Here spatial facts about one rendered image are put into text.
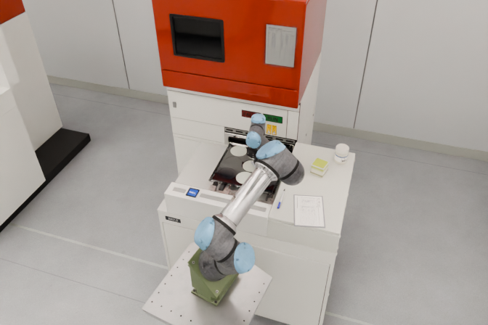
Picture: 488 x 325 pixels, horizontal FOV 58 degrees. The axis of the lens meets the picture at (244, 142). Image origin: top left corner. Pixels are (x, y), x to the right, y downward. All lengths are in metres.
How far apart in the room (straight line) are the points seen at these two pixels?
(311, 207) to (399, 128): 2.19
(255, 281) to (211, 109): 1.08
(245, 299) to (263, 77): 1.12
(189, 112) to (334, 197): 1.04
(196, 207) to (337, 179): 0.75
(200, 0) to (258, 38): 0.35
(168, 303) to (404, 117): 2.83
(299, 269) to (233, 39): 1.24
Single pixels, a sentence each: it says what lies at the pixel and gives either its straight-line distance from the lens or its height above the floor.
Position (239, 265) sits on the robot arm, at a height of 1.13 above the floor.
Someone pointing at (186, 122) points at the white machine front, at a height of 0.95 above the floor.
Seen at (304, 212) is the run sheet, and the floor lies 0.97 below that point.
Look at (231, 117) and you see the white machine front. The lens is 2.62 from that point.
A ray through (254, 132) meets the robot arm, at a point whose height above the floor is 1.25.
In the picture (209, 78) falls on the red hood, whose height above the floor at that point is 1.33.
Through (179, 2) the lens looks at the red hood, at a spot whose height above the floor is 1.74.
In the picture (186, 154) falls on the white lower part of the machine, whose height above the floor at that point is 0.69.
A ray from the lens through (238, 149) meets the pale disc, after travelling 2.62.
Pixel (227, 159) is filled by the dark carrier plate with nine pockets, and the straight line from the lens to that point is 2.55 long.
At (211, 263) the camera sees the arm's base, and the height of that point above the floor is 1.04.
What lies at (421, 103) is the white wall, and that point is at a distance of 4.10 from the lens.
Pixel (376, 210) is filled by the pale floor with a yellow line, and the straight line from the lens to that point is 3.63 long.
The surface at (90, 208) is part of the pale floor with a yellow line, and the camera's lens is 3.72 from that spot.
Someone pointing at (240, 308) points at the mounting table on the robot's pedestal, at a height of 0.82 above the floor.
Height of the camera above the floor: 2.54
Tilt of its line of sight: 38 degrees down
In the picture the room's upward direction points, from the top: straight up
